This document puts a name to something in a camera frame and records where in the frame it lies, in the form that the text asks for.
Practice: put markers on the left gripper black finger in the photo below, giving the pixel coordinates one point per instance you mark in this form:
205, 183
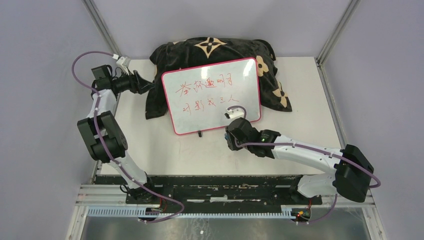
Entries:
144, 86
137, 77

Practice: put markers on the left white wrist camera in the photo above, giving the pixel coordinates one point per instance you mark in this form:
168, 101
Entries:
123, 62

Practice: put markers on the pink framed whiteboard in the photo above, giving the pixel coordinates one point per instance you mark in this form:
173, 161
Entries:
200, 98

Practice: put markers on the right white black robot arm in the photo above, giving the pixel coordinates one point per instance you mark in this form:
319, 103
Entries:
345, 171

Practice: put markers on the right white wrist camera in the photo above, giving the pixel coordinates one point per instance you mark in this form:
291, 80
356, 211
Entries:
235, 113

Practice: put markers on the black floral plush pillow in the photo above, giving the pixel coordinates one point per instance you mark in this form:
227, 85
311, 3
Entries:
199, 51

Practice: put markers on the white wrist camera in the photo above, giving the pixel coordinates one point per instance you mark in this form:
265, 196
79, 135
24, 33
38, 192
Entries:
123, 62
235, 113

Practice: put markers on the aluminium frame rail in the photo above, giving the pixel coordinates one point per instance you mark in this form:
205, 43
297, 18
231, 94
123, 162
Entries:
111, 195

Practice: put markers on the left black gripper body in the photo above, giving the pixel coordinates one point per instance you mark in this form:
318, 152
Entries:
125, 83

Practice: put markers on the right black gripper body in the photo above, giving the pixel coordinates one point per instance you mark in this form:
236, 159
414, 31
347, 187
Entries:
231, 138

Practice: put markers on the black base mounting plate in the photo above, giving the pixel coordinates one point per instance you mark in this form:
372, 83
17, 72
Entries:
208, 194

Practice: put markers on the grey slotted cable duct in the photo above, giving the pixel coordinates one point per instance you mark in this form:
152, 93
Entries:
144, 212

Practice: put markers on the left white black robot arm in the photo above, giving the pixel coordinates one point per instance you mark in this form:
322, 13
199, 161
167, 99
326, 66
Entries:
102, 135

